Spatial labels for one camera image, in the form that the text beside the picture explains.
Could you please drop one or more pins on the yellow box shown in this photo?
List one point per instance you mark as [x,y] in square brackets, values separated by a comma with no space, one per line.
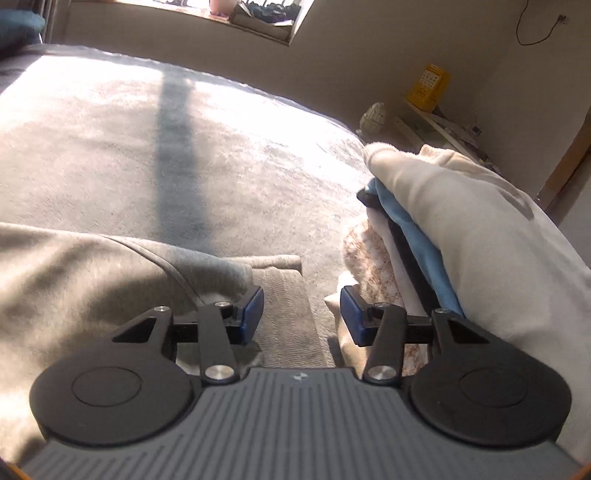
[428,87]

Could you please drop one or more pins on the brown board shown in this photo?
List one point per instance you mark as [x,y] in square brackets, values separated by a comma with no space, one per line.
[568,175]

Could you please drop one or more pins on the black folded garment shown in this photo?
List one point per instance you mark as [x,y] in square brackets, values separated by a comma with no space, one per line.
[369,203]

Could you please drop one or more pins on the blue folded garment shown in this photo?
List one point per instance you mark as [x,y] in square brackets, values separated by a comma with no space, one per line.
[415,240]

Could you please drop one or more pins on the white desk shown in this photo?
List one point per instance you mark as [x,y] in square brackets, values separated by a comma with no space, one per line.
[443,129]

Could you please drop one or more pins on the stack of folded clothes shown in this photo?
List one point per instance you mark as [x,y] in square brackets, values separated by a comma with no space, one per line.
[485,240]

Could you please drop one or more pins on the grey hooded sweatshirt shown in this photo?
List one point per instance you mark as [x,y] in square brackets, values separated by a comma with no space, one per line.
[92,277]

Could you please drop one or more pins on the beige folded garment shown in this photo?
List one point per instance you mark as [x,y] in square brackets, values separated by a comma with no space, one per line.
[344,295]

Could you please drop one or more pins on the knit folded garment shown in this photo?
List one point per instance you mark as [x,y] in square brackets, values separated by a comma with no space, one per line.
[369,258]

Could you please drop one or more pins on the cardboard box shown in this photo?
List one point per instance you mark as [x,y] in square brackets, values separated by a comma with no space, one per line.
[268,28]

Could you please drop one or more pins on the dark clothes pile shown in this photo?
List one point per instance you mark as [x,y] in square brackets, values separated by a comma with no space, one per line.
[272,10]

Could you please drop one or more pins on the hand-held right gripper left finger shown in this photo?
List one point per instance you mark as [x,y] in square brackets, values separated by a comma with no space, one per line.
[254,311]

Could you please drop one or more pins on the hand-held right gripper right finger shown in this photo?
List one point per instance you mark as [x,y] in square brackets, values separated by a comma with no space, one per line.
[351,318]

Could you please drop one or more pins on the blue duvet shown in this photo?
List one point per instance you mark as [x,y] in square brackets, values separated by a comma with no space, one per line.
[18,27]

